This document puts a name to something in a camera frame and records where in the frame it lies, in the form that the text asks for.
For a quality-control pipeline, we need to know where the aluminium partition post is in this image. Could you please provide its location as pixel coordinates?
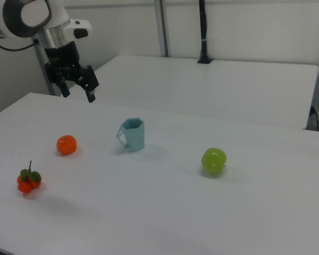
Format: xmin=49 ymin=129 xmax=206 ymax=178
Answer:
xmin=153 ymin=0 xmax=174 ymax=58

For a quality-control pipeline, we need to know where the black cable by table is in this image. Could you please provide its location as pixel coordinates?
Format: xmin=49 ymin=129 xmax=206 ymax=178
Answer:
xmin=309 ymin=105 xmax=319 ymax=131

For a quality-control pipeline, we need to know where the orange mandarin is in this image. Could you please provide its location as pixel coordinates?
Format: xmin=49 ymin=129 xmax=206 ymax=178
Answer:
xmin=56 ymin=134 xmax=78 ymax=156

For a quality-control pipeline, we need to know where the small oranges cluster with leaves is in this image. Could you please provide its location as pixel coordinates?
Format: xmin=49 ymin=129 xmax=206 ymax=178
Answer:
xmin=17 ymin=160 xmax=43 ymax=193

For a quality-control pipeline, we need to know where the black camera pole with base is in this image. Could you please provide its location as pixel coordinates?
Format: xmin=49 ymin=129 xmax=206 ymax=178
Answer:
xmin=197 ymin=0 xmax=213 ymax=64

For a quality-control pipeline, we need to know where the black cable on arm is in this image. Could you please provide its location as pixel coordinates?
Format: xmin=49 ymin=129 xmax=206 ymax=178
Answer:
xmin=0 ymin=31 xmax=40 ymax=53

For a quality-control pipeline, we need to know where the light blue hexagonal mug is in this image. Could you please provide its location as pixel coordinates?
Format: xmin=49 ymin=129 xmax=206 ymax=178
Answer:
xmin=115 ymin=118 xmax=146 ymax=152

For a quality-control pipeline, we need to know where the white side table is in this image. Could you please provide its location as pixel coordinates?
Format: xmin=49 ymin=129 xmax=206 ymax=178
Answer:
xmin=68 ymin=55 xmax=319 ymax=131

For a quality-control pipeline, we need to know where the aluminium frame post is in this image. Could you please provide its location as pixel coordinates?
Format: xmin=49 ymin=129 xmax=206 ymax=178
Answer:
xmin=32 ymin=38 xmax=56 ymax=96

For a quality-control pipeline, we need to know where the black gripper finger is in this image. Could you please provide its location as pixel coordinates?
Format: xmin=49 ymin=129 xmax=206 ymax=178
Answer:
xmin=77 ymin=65 xmax=100 ymax=104
xmin=55 ymin=71 xmax=71 ymax=98

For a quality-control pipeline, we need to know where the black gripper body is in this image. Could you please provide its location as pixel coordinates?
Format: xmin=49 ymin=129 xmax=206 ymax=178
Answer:
xmin=44 ymin=41 xmax=90 ymax=86

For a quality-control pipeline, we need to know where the green apple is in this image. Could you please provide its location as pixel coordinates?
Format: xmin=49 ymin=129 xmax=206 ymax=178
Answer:
xmin=200 ymin=147 xmax=228 ymax=175

